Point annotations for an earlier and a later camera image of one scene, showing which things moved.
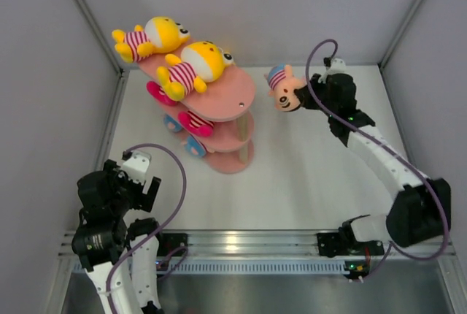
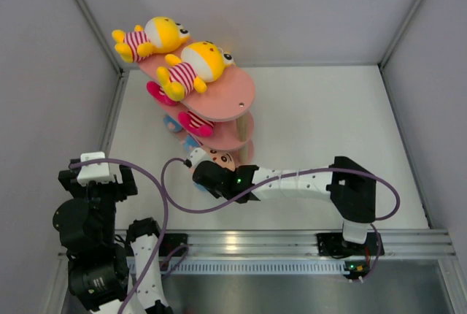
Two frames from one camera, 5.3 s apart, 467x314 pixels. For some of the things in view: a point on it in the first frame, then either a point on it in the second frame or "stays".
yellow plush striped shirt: x=200 y=62 stays
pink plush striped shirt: x=159 y=93 stays
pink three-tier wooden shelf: x=215 y=96 stays
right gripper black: x=306 y=95 → x=214 y=193
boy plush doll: x=282 y=84 → x=222 y=158
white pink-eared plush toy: x=195 y=123 stays
